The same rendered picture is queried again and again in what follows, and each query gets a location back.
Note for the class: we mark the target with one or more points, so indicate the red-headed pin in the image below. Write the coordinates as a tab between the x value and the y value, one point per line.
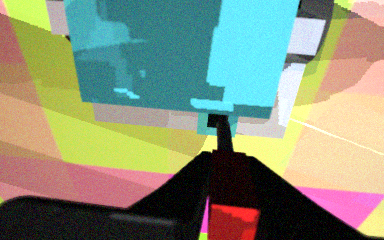
233	208

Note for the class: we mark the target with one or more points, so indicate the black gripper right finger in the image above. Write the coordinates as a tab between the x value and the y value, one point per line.
288	214

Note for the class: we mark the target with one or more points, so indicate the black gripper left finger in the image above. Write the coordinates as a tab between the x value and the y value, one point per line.
174	211

